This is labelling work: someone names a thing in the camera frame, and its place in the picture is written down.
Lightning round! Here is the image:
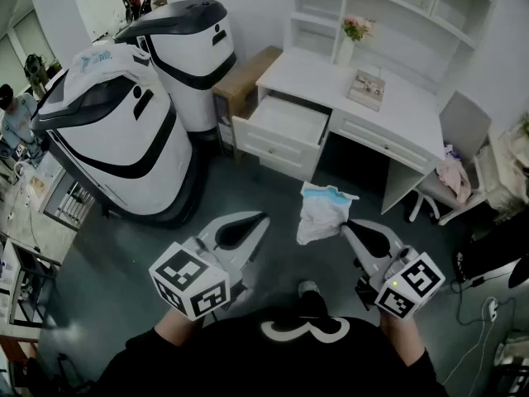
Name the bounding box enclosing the clear plastic bag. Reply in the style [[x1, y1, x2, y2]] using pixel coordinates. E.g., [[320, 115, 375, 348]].
[[296, 180, 360, 246]]

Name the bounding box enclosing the white printed cloth bag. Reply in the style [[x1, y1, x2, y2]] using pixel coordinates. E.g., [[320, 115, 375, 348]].
[[64, 41, 154, 99]]

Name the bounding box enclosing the grey chair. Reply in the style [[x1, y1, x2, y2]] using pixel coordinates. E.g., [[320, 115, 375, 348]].
[[407, 90, 493, 226]]

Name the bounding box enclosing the white desk drawer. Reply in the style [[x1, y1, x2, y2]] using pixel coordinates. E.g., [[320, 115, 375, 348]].
[[231, 92, 333, 171]]

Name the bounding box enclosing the person's grey shoe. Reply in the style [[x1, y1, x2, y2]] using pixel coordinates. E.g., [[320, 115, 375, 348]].
[[298, 280, 322, 300]]

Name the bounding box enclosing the small white cabinet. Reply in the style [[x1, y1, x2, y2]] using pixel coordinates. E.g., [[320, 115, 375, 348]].
[[40, 165, 97, 232]]

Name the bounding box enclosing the white vase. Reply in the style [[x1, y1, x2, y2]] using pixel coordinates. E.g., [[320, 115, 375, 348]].
[[337, 35, 356, 68]]

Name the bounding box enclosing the pink flower bouquet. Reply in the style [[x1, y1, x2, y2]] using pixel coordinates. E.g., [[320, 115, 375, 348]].
[[341, 14, 375, 42]]

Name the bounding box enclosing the person's right forearm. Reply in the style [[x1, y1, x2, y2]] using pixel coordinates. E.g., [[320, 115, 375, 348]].
[[379, 310, 427, 368]]

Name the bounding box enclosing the metal shelf rack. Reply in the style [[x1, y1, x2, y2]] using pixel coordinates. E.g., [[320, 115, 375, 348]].
[[7, 237, 64, 328]]

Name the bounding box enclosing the white writing desk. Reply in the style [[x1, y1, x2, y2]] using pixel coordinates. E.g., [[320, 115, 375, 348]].
[[231, 50, 448, 216]]

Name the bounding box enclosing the person's left forearm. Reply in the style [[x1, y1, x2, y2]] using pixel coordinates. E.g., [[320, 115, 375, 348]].
[[154, 306, 200, 347]]

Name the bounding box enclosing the pink cloth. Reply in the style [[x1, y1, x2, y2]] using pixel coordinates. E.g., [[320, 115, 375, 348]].
[[436, 156, 473, 204]]

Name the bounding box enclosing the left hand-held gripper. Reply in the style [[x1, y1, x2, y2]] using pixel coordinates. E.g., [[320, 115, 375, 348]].
[[148, 211, 272, 322]]

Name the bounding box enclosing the wooden side cabinet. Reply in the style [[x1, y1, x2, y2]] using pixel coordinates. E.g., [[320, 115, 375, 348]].
[[212, 45, 284, 165]]

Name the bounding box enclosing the person's dark trouser leg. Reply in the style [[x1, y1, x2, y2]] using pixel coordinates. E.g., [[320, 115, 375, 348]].
[[298, 290, 332, 318]]

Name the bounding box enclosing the cream bedding pile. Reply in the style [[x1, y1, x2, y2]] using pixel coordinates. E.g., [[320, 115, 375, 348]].
[[474, 116, 529, 225]]

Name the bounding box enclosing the white cable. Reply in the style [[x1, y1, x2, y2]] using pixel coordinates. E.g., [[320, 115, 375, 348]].
[[441, 295, 517, 386]]

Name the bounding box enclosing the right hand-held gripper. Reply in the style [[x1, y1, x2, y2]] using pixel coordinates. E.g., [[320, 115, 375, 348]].
[[340, 218, 446, 321]]

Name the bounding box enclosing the white black service robot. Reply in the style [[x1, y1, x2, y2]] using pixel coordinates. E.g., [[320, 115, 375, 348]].
[[114, 0, 239, 141], [30, 41, 208, 229]]

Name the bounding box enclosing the white hutch shelf unit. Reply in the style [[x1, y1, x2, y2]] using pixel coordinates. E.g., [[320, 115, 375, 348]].
[[284, 0, 498, 98]]

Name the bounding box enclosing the beige book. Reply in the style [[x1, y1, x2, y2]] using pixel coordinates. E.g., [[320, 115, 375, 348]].
[[346, 69, 387, 112]]

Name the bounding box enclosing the black bag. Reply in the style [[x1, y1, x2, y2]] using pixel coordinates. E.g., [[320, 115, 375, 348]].
[[453, 217, 529, 285]]

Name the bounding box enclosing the person's black printed top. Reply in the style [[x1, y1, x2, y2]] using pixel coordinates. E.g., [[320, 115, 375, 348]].
[[93, 304, 452, 397]]

